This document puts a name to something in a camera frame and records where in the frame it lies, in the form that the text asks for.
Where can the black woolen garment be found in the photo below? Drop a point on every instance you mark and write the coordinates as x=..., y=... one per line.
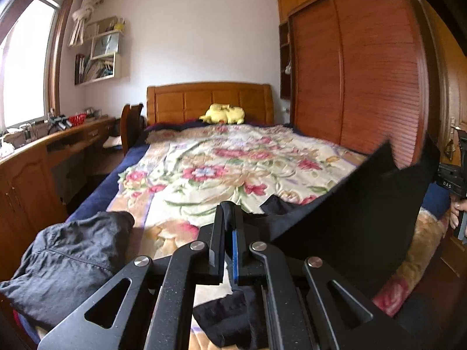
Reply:
x=346, y=233

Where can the tied beige curtain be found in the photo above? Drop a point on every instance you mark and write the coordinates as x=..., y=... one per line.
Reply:
x=85, y=14

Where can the window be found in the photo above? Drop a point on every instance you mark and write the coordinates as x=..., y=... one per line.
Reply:
x=25, y=69

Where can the white wall shelf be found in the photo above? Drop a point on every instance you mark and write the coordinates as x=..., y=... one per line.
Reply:
x=116, y=69

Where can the wooden bed headboard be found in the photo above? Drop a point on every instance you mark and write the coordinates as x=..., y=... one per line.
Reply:
x=204, y=100

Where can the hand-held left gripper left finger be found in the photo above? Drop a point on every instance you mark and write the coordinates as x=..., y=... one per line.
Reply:
x=219, y=248

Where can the white hanging ornament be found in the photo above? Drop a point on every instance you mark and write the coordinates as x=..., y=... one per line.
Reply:
x=288, y=68

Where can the blue pillow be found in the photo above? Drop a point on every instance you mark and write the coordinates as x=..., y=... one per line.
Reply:
x=437, y=200

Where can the red basket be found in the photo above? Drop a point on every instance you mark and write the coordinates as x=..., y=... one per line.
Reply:
x=77, y=119

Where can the small yellow figure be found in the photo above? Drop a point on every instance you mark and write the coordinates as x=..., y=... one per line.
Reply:
x=119, y=26

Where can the person's right hand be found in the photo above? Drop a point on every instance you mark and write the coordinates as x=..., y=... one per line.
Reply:
x=456, y=215

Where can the navy bed sheet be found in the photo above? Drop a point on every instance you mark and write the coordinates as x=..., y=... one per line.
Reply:
x=109, y=186

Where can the floral blanket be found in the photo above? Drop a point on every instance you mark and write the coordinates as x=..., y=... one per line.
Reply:
x=204, y=160

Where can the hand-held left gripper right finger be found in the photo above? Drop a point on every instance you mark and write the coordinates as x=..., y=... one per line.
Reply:
x=236, y=259

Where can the wooden desk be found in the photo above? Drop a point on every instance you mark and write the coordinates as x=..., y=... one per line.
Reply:
x=29, y=175

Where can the black button coat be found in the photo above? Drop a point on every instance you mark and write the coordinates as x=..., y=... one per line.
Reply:
x=65, y=259

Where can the yellow plush toy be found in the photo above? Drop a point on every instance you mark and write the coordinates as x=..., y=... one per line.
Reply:
x=222, y=113

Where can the wooden door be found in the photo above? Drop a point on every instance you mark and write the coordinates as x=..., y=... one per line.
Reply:
x=458, y=91

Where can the wooden chair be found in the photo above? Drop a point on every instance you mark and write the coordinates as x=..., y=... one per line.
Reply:
x=130, y=127

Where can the row of books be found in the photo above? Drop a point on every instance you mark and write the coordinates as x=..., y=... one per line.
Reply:
x=91, y=69

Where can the white cloth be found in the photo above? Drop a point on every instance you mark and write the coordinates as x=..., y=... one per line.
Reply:
x=113, y=143

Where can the wooden slatted wardrobe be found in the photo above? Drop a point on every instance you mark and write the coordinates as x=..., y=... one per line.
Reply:
x=357, y=80

